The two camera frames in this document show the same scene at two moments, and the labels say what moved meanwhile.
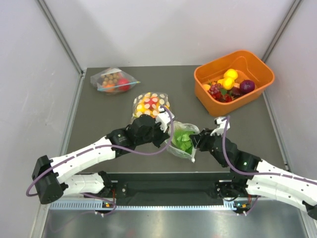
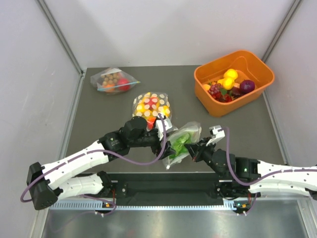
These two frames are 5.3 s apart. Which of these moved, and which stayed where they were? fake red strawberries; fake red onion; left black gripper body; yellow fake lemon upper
Moved: left black gripper body
Stayed: fake red strawberries; yellow fake lemon upper; fake red onion
